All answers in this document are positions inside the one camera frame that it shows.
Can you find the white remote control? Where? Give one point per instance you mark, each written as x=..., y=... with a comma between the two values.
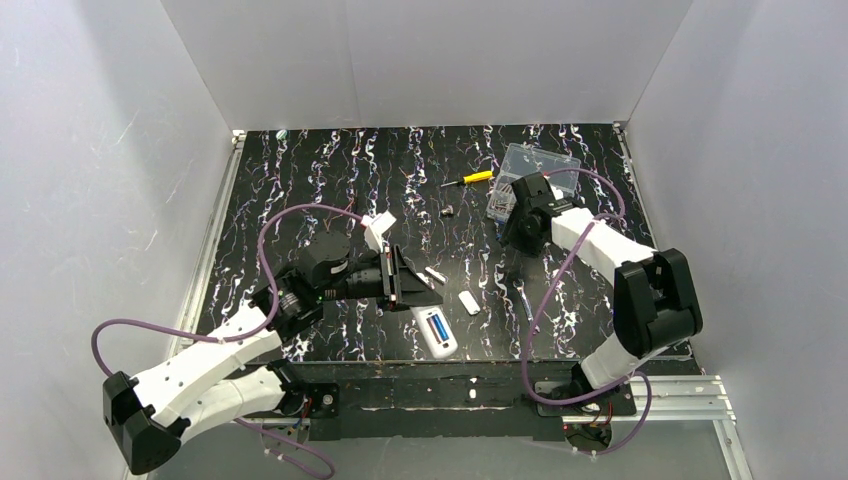
x=420, y=315

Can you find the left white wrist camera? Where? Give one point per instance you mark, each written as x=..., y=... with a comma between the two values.
x=375, y=227

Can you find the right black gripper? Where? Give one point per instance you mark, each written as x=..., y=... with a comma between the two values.
x=525, y=235

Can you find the clear plastic screw box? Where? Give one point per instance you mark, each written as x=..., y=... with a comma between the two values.
x=519, y=161

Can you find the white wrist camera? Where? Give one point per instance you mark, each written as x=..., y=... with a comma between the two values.
x=375, y=227
x=557, y=193

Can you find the blue battery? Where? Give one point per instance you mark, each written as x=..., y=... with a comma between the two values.
x=442, y=338

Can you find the aluminium frame rail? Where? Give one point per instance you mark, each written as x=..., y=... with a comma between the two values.
x=190, y=313

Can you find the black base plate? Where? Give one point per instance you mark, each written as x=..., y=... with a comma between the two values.
x=426, y=400

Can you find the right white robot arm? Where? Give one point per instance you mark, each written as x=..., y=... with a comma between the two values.
x=654, y=306

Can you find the white battery cover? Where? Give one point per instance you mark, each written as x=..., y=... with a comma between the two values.
x=469, y=303

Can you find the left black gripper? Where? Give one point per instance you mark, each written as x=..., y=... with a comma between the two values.
x=390, y=280

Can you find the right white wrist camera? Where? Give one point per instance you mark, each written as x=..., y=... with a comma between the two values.
x=557, y=193

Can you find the yellow handled screwdriver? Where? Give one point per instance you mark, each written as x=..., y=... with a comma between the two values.
x=470, y=179

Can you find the silver battery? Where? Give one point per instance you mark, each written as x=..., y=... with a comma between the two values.
x=439, y=277

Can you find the silver wrench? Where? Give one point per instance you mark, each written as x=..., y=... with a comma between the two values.
x=524, y=300

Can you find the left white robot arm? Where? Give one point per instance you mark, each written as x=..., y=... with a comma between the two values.
x=152, y=414

